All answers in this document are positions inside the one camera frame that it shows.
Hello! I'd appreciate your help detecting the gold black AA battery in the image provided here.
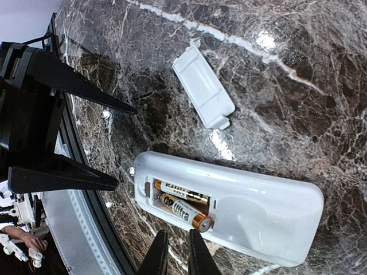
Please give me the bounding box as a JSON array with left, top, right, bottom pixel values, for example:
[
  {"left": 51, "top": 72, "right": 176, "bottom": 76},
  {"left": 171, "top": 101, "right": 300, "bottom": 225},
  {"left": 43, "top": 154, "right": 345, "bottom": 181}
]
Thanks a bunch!
[{"left": 154, "top": 179, "right": 210, "bottom": 205}]

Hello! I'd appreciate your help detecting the white battery cover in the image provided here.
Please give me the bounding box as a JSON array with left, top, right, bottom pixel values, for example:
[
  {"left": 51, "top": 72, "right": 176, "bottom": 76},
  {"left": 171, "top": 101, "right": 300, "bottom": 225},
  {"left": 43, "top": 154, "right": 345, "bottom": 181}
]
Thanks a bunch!
[{"left": 172, "top": 45, "right": 235, "bottom": 130}]

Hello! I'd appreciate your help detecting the white remote control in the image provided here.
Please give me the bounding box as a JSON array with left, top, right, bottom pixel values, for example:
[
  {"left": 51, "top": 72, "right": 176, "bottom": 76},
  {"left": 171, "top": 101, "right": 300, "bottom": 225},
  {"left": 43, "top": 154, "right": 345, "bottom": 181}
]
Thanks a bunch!
[{"left": 134, "top": 151, "right": 324, "bottom": 267}]

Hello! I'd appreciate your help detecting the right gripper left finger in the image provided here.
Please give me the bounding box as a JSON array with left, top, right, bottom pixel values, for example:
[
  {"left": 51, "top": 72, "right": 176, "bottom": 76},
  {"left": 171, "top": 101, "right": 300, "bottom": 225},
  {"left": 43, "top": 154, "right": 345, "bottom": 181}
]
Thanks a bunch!
[{"left": 139, "top": 230, "right": 169, "bottom": 275}]

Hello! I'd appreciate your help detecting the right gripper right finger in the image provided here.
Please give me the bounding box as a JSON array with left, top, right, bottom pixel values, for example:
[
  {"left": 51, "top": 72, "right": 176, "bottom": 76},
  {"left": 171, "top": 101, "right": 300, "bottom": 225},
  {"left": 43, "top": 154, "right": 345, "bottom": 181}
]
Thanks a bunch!
[{"left": 188, "top": 229, "right": 221, "bottom": 275}]

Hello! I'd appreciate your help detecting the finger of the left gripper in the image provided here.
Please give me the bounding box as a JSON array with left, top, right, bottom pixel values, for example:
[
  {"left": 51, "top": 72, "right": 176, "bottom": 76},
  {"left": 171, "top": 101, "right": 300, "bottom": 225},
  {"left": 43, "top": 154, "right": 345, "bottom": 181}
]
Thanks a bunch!
[
  {"left": 23, "top": 48, "right": 137, "bottom": 115},
  {"left": 7, "top": 154, "right": 119, "bottom": 193}
]

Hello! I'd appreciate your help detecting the person's hand in background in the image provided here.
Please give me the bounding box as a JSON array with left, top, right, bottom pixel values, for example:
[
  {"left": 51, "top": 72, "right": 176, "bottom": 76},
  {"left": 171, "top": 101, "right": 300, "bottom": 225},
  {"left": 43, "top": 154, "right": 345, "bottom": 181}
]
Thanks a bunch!
[{"left": 23, "top": 233, "right": 48, "bottom": 253}]

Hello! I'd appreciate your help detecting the black front rail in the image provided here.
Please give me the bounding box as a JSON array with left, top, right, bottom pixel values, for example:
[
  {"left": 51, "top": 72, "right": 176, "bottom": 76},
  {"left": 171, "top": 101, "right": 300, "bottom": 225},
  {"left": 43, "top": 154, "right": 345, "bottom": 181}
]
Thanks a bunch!
[{"left": 41, "top": 13, "right": 138, "bottom": 275}]

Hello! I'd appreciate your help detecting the white slotted cable duct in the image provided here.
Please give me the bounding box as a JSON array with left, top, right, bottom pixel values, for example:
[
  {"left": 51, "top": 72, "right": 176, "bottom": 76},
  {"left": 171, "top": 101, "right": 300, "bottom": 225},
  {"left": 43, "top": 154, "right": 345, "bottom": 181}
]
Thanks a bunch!
[{"left": 42, "top": 134, "right": 121, "bottom": 275}]

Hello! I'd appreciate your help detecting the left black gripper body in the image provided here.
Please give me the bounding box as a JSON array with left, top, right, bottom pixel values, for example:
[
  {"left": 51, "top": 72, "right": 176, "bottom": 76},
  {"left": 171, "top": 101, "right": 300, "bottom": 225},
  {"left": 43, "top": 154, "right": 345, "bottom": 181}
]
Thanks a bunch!
[{"left": 1, "top": 42, "right": 65, "bottom": 166}]

